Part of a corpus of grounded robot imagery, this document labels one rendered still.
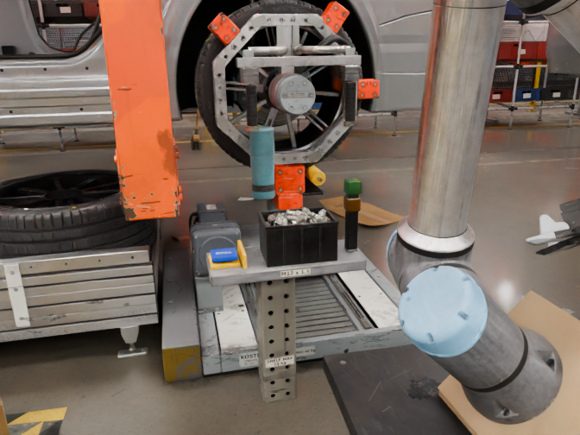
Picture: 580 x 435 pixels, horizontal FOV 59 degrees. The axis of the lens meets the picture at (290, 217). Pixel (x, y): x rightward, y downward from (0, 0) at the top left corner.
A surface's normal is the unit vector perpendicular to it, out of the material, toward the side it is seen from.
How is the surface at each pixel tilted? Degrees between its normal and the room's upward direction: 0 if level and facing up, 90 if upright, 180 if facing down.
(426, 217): 99
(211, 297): 90
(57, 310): 90
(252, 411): 0
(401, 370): 0
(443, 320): 46
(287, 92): 90
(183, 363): 90
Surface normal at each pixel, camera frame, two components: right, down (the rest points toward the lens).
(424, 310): -0.68, -0.56
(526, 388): 0.00, 0.11
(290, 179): 0.22, 0.31
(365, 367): -0.01, -0.95
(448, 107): -0.45, 0.45
